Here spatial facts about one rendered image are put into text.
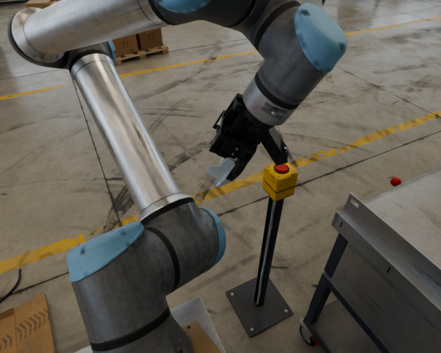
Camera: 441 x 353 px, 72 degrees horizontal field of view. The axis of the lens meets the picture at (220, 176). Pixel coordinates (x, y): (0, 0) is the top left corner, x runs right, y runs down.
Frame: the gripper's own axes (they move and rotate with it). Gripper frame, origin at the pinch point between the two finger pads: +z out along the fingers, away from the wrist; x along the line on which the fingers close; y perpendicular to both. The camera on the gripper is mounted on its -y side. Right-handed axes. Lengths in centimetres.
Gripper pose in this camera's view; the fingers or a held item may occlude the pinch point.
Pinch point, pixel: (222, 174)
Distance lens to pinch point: 69.3
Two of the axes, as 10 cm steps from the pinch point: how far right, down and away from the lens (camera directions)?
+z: -4.4, 5.4, 7.2
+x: -0.9, 7.7, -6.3
